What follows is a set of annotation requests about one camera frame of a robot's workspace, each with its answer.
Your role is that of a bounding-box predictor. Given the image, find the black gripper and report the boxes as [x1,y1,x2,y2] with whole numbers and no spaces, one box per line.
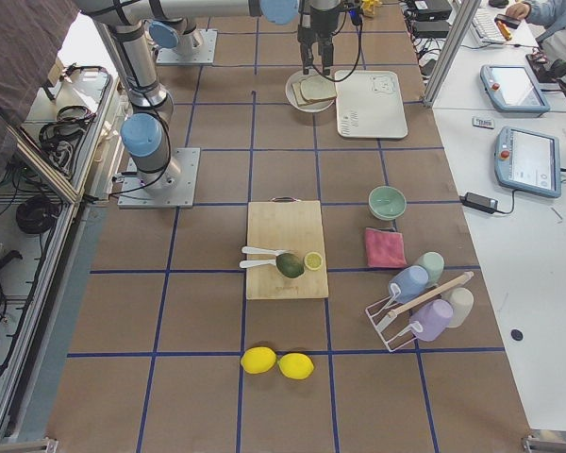
[297,0,342,76]

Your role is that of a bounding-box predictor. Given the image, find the slice of white bread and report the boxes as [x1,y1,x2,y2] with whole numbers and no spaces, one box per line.
[299,75,337,102]

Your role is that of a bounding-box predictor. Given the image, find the white round plate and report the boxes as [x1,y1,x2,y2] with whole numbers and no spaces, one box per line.
[285,70,336,113]

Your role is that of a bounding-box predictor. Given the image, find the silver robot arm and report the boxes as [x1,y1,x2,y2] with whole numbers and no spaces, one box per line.
[148,18,204,57]
[76,1,355,198]

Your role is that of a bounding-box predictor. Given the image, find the bottom bread slice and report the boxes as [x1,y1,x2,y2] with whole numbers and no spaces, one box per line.
[291,81,320,107]

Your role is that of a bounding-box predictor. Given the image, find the yellow mug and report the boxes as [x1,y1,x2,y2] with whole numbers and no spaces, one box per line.
[361,0,383,17]

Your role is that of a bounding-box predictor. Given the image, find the white rectangular tray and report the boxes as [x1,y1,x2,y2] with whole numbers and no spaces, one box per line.
[336,70,408,140]

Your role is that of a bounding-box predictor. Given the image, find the green ceramic bowl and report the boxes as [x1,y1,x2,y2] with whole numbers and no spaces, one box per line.
[368,186,407,221]

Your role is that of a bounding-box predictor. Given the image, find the wooden cutting board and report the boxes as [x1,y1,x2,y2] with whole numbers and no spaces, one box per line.
[246,200,329,300]

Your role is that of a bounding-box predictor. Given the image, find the small white label card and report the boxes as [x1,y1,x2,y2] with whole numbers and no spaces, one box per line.
[472,116,495,129]

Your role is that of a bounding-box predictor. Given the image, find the far blue teach pendant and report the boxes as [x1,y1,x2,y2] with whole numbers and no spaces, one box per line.
[479,65,550,116]

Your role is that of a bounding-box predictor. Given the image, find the blue teach pendant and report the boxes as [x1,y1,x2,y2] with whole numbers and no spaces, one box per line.
[493,126,561,198]
[479,65,550,116]

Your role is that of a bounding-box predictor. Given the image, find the pink cloth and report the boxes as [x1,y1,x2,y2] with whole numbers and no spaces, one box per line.
[364,227,407,269]

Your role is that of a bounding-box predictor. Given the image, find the halved lemon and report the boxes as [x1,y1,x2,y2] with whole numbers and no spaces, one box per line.
[303,251,324,271]

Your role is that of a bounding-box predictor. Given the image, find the white knife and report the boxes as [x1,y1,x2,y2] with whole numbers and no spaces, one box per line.
[241,245,291,256]

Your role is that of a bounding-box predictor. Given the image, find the green avocado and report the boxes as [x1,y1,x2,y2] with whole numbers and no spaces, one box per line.
[275,252,305,278]

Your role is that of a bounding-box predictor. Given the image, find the black power adapter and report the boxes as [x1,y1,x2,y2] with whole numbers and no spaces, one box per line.
[459,192,498,214]

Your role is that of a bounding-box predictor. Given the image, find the white fork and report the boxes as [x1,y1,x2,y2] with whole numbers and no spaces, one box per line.
[239,259,277,269]

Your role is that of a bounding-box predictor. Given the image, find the green cup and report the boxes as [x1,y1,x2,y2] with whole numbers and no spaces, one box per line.
[413,251,444,288]

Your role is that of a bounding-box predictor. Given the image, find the near blue teach pendant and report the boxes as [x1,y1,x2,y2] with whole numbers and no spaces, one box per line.
[493,126,561,198]

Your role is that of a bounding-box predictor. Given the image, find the blue cup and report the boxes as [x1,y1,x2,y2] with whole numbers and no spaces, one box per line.
[389,265,429,304]

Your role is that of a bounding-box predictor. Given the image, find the person in blue jacket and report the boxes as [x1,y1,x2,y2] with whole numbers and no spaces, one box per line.
[506,0,566,71]

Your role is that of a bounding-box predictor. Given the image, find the white cup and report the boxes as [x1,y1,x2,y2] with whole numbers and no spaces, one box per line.
[441,287,474,328]

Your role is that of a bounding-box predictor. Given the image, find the purple cup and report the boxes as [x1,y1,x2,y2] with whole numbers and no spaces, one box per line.
[409,299,454,342]

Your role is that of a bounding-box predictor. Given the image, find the left yellow lemon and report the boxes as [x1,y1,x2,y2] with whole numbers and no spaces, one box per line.
[240,346,276,375]

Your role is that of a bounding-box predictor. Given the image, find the yellow lemon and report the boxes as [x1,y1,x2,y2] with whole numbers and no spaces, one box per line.
[278,352,315,380]
[240,346,276,375]

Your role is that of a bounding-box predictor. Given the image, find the right yellow lemon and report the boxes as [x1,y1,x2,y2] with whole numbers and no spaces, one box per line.
[278,352,315,380]

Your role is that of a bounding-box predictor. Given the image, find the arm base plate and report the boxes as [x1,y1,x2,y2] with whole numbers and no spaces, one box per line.
[157,29,218,66]
[117,148,200,210]

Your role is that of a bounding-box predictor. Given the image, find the white wire cup rack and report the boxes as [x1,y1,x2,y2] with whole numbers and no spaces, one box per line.
[364,270,475,353]

